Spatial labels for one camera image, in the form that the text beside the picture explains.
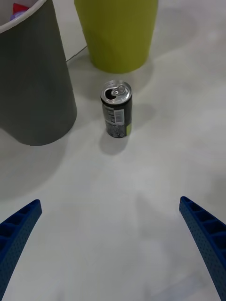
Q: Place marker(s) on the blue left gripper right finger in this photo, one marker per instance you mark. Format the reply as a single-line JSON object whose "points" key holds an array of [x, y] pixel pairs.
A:
{"points": [[207, 237]]}

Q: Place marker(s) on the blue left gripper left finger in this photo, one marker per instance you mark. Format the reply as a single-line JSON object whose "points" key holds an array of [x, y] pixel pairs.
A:
{"points": [[16, 237]]}

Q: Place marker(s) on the grey plastic bin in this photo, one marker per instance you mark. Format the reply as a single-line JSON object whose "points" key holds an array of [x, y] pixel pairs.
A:
{"points": [[35, 82]]}

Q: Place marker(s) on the yellow-green plastic bin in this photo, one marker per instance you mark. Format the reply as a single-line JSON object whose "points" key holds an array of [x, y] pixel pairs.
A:
{"points": [[117, 35]]}

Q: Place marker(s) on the purple-capped plastic bottle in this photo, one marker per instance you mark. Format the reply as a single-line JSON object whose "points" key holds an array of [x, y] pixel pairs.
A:
{"points": [[16, 16]]}

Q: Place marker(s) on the red-capped plastic bottle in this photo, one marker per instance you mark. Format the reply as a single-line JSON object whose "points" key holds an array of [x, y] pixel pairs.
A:
{"points": [[20, 7]]}

